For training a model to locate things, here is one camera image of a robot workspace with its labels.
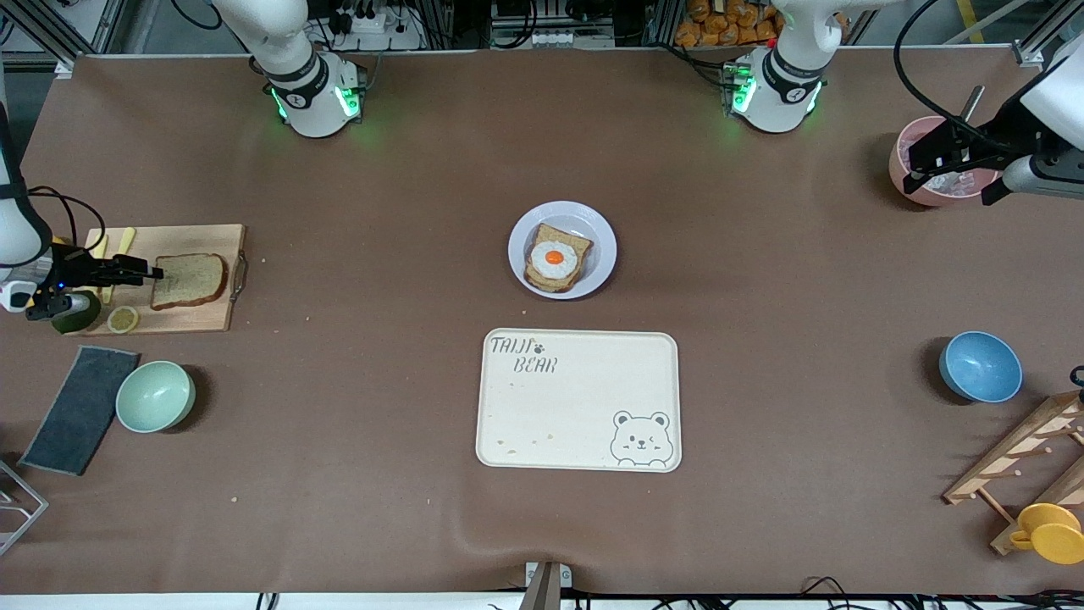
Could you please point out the brown table cover sheet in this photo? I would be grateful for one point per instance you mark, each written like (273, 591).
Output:
(339, 212)

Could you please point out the dark grey cloth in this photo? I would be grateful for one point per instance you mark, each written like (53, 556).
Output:
(80, 411)

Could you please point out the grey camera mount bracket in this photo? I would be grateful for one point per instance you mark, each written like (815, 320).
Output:
(544, 585)

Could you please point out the lavender round plate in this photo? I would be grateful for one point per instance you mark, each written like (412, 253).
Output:
(584, 216)

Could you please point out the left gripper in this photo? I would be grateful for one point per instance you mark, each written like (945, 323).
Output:
(1004, 133)

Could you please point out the yellow cup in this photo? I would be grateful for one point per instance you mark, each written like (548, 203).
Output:
(1054, 538)

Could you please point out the yellow plastic fork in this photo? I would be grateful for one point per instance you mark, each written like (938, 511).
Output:
(102, 244)

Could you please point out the yellow plastic knife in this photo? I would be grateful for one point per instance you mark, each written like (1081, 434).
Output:
(127, 241)

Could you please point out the white power strip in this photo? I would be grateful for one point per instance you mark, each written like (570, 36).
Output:
(373, 30)

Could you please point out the orange snack packets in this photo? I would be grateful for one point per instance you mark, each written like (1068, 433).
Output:
(720, 25)

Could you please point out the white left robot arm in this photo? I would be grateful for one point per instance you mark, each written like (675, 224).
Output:
(779, 93)

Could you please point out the blue bowl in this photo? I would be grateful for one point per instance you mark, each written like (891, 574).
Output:
(981, 367)

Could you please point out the wooden peg rack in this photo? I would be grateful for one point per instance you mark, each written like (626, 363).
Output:
(1008, 457)

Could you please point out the dark green avocado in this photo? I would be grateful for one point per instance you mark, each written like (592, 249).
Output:
(80, 320)

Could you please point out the toy fried egg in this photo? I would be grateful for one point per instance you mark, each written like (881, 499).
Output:
(555, 258)

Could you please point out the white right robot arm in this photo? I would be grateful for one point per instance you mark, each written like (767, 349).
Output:
(313, 93)

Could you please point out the metal scoop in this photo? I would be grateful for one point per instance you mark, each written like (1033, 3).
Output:
(974, 100)

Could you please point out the crusty bread slice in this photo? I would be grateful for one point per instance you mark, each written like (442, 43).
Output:
(555, 233)

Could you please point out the brown bread slice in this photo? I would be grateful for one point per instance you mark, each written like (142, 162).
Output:
(190, 281)

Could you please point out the wooden cutting board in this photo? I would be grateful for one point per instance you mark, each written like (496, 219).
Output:
(186, 241)

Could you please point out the cream bear print tray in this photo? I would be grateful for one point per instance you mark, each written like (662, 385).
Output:
(576, 398)

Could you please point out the pink bowl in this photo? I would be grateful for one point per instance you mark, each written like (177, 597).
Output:
(899, 180)

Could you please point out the clear ice cube pile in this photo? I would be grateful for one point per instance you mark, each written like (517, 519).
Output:
(957, 183)

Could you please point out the lemon slice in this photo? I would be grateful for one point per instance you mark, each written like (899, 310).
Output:
(123, 319)

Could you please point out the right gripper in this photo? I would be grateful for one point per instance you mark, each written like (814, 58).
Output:
(69, 269)

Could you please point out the mint green bowl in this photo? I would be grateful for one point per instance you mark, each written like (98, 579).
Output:
(154, 396)

